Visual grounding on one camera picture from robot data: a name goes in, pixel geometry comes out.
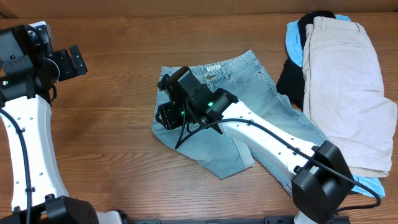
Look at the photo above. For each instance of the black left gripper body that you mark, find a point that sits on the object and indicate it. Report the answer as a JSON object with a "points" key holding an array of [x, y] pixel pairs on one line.
{"points": [[73, 62]]}

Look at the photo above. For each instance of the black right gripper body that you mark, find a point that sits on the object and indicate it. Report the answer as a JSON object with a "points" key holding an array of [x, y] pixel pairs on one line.
{"points": [[183, 112]]}

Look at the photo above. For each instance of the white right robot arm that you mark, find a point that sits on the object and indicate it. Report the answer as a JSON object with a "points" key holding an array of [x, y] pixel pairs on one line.
{"points": [[319, 175]]}

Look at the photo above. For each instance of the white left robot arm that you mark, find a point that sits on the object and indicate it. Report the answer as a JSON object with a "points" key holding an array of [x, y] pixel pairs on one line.
{"points": [[31, 70]]}

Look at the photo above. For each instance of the black garment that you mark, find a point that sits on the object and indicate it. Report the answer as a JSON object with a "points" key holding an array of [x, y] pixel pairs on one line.
{"points": [[291, 81]]}

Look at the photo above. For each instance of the light blue garment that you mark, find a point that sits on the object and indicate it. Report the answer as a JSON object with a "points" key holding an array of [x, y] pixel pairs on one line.
{"points": [[371, 182]]}

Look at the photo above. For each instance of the beige shorts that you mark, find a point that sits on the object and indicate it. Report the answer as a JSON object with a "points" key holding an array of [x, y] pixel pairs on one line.
{"points": [[344, 95]]}

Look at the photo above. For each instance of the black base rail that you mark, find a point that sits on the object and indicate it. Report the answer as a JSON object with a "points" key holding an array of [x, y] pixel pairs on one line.
{"points": [[217, 221]]}

